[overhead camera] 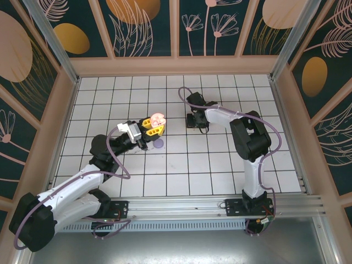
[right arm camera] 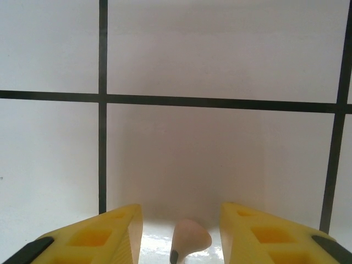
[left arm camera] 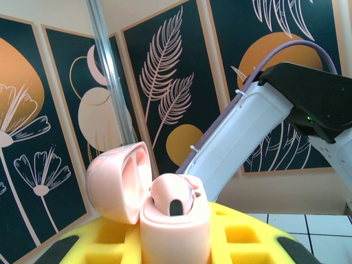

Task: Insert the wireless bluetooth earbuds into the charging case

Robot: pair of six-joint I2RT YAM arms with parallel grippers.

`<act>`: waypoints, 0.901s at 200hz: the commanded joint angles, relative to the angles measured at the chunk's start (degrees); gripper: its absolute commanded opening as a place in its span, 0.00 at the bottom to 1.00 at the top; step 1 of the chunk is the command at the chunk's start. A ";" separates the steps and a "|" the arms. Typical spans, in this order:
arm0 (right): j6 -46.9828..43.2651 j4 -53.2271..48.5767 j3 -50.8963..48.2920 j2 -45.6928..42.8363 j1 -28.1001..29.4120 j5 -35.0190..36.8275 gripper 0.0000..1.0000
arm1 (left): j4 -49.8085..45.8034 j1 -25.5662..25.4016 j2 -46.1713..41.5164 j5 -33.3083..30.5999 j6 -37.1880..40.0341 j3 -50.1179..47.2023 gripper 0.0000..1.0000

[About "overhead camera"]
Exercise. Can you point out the dark framed poster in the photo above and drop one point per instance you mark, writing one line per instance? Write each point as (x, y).
(2, 220)

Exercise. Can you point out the feather and gold oval poster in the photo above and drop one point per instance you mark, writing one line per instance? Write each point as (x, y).
(314, 77)
(71, 38)

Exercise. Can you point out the aluminium frame rail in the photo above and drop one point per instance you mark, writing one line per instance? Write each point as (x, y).
(324, 239)
(22, 258)

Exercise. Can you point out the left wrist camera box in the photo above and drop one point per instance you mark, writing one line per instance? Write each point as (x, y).
(132, 132)

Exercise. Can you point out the moon and beige circle poster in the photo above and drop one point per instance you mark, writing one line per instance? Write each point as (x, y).
(13, 46)
(275, 13)

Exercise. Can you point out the aluminium table side rail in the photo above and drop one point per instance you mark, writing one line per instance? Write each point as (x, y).
(291, 137)
(65, 132)

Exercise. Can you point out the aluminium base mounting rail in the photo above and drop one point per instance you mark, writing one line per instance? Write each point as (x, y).
(178, 206)

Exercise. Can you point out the aluminium frame post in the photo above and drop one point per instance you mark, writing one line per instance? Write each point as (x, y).
(298, 38)
(53, 38)

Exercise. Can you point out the orange circle leaf poster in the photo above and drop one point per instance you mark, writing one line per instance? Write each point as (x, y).
(132, 11)
(338, 137)

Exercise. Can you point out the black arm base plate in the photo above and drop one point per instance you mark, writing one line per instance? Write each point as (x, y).
(233, 207)
(119, 210)

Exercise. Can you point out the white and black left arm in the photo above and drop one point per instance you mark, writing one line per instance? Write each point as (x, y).
(68, 181)

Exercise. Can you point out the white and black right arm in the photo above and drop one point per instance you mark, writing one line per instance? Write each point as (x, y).
(248, 176)

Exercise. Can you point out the flower line-art poster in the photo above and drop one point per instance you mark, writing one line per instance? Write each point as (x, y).
(198, 41)
(11, 154)

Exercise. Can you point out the purple earbud charging case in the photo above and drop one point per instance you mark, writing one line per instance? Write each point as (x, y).
(159, 143)

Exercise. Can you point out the grey metal plate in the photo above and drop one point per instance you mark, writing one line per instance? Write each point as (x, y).
(178, 247)

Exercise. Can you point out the pink earbud charging case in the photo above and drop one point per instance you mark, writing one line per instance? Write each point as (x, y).
(159, 114)

